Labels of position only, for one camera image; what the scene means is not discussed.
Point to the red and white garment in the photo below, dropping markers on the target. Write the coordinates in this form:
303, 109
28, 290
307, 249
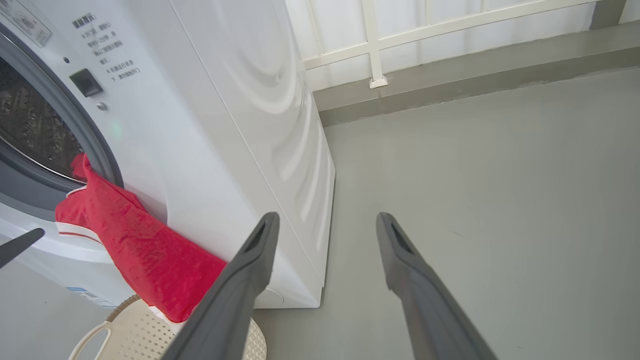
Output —
145, 250

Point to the white window railing frame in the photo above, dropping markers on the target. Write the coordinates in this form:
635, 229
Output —
372, 45

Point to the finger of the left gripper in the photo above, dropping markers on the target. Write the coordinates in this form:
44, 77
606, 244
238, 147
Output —
17, 246

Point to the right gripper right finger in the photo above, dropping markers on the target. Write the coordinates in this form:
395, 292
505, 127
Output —
425, 310

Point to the cream perforated laundry basket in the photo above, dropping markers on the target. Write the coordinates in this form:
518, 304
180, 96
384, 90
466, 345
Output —
140, 335

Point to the blue energy label sticker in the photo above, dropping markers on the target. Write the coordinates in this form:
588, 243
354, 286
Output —
92, 297

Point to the grey warning label sticker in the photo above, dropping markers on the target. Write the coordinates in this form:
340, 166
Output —
27, 22

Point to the white front-load washing machine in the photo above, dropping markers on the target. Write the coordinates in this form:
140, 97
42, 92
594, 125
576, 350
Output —
210, 100

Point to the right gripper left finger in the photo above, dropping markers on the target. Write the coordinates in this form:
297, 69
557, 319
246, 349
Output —
235, 290

